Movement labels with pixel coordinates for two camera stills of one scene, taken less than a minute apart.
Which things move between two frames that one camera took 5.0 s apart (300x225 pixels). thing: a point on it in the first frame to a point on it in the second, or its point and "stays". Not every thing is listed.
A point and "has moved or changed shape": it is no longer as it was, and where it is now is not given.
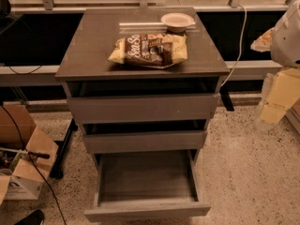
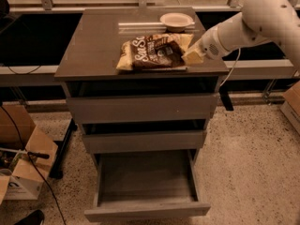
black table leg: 57,172 stays
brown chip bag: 160,51 has moved or changed shape
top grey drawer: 148,107 stays
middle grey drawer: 139,142 stays
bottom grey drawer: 141,186 stays
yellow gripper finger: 262,43 to 220,40
